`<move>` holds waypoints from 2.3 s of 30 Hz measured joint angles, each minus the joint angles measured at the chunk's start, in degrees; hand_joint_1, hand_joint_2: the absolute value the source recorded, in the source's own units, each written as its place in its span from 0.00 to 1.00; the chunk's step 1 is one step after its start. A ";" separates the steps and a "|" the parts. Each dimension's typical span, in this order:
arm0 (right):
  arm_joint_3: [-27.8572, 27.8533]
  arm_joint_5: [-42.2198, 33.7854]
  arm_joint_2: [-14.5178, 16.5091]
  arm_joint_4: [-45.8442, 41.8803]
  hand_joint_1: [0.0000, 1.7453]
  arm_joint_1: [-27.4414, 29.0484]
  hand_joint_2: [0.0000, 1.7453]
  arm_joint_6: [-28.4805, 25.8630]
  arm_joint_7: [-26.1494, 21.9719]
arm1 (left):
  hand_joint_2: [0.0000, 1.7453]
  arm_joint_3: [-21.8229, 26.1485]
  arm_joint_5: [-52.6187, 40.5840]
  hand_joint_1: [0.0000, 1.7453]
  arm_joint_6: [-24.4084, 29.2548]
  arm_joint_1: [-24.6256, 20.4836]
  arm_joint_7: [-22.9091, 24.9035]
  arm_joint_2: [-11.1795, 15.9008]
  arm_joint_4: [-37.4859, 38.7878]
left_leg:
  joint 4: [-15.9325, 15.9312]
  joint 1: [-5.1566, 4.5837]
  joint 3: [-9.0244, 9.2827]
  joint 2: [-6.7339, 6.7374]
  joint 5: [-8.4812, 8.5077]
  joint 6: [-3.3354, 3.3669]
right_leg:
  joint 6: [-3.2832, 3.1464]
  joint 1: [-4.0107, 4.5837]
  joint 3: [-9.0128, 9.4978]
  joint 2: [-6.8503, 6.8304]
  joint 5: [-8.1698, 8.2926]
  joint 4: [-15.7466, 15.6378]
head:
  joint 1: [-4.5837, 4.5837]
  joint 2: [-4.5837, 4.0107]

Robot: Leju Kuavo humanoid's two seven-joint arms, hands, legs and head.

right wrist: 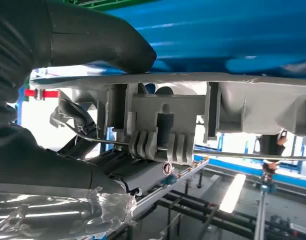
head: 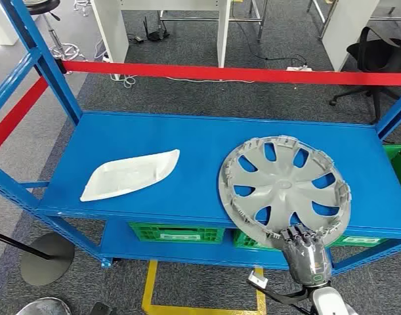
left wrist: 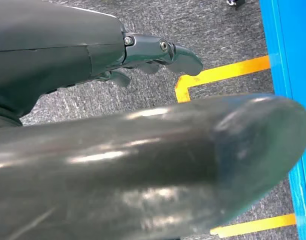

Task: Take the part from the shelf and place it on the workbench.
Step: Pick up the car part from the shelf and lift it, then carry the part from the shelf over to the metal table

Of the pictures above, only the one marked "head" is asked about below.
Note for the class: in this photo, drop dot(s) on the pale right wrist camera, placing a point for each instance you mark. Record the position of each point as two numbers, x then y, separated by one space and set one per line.
257 279

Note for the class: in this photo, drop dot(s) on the white plastic trim part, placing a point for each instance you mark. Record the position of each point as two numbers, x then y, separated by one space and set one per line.
127 176

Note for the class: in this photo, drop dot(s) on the black barrier stanchion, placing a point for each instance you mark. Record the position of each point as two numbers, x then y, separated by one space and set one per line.
46 261

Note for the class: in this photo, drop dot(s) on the blue steel shelf rack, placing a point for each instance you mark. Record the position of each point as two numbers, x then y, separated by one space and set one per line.
186 174

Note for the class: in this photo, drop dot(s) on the black seat chrome stool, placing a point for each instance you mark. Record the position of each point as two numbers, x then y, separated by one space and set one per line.
42 5

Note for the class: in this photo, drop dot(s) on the red barrier belt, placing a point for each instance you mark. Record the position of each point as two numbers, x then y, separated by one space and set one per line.
220 73
16 115

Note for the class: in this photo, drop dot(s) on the grey plastic wheel hubcap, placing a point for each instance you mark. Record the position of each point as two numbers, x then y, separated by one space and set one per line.
285 187

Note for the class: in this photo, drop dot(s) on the white office desk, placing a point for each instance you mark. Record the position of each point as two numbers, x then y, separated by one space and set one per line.
112 30
348 30

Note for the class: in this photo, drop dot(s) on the grey robot left foot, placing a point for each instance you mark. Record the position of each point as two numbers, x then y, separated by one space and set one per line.
101 309

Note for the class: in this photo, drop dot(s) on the black wifi router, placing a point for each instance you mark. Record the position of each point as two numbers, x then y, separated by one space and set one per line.
157 34

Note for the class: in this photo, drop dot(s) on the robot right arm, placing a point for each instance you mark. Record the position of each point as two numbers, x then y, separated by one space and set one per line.
330 304

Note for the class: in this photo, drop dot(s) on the black office chair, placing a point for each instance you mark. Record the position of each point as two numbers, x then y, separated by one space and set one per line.
377 54

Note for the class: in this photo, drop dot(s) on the white cabinet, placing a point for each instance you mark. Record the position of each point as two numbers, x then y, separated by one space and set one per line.
3 26

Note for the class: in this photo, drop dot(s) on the white power strip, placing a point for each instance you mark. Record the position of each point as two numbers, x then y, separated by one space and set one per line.
298 68

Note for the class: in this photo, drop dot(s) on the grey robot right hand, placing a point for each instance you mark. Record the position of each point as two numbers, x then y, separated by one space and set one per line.
306 261

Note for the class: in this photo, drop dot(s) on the chrome barrier stanchion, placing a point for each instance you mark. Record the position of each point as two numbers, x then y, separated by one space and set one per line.
44 308

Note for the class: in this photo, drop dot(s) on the green plastic crate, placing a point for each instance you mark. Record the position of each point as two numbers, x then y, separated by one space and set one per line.
147 232
397 174
249 241

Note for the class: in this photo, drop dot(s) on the steel frame table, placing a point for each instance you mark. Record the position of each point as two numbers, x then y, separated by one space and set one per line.
193 18

